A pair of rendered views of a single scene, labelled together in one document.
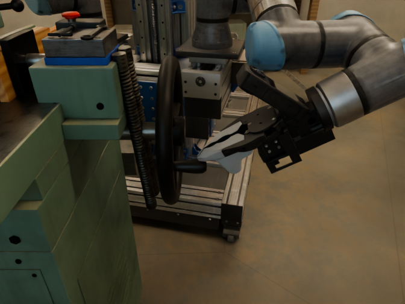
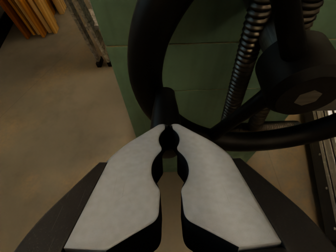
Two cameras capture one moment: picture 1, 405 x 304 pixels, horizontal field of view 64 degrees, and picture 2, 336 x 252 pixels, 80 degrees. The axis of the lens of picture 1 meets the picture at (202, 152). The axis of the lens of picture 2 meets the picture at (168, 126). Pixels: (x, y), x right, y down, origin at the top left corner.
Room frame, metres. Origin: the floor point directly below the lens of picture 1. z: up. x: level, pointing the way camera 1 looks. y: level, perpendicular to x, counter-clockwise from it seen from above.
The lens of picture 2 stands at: (0.45, -0.06, 0.94)
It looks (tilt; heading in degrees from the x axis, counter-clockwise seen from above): 60 degrees down; 90
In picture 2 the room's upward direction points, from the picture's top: 2 degrees counter-clockwise
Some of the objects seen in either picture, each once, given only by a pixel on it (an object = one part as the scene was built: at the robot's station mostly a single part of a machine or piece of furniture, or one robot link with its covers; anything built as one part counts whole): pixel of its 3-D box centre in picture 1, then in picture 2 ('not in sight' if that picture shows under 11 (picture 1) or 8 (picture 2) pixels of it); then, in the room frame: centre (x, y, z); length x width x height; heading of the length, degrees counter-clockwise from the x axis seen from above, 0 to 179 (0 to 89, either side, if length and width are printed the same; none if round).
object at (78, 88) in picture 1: (88, 79); not in sight; (0.57, 0.21, 0.91); 0.15 x 0.14 x 0.09; 179
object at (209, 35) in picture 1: (212, 30); not in sight; (1.23, -0.04, 0.87); 0.15 x 0.15 x 0.10
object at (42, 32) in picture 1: (28, 60); not in sight; (0.61, 0.33, 0.94); 0.21 x 0.01 x 0.08; 179
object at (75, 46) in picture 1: (83, 38); not in sight; (0.57, 0.21, 0.99); 0.13 x 0.11 x 0.06; 179
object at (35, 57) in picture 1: (41, 60); not in sight; (0.57, 0.28, 0.95); 0.09 x 0.07 x 0.09; 179
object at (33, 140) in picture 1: (48, 102); not in sight; (0.57, 0.29, 0.87); 0.61 x 0.30 x 0.06; 179
